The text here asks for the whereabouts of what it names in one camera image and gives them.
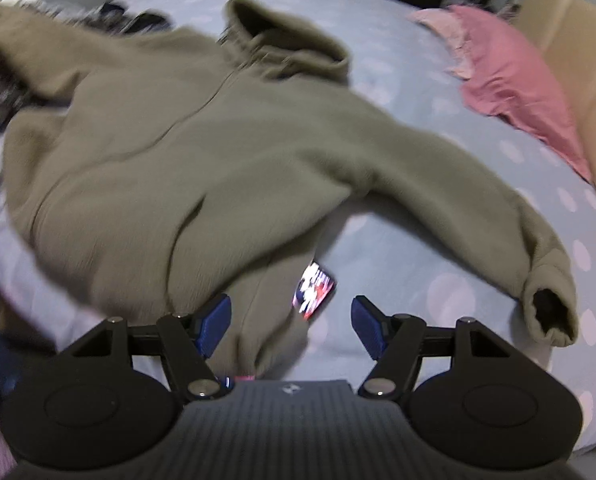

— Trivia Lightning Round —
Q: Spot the pink pillow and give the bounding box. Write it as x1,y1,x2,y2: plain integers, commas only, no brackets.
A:
450,5,593,183

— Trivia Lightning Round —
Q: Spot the light pink cloth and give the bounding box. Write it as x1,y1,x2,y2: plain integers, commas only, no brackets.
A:
410,7,473,81

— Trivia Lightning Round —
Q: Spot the bed with polka-dot sheet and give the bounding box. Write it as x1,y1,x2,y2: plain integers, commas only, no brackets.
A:
0,0,596,461

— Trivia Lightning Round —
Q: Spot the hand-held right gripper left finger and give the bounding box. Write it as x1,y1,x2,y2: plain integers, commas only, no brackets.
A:
75,294,233,401

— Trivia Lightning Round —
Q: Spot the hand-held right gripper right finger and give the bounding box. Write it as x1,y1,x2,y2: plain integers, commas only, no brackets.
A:
352,295,509,401

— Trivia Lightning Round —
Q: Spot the smartphone with lit screen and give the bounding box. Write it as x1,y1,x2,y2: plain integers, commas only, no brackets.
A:
292,260,337,322

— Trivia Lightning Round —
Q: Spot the beige padded headboard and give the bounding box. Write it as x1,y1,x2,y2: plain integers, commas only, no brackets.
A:
515,0,596,281

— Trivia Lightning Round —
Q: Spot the olive fleece jacket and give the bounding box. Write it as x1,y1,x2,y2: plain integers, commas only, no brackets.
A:
0,0,578,381

